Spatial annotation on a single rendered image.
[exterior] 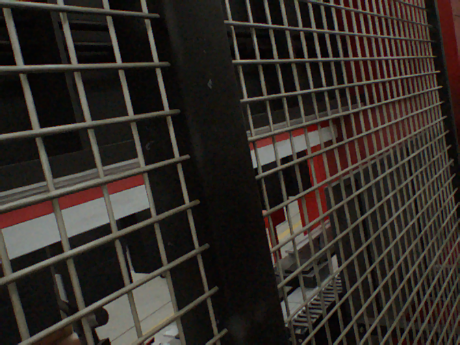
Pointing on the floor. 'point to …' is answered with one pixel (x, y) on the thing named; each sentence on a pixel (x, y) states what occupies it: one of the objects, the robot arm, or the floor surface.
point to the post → (202, 170)
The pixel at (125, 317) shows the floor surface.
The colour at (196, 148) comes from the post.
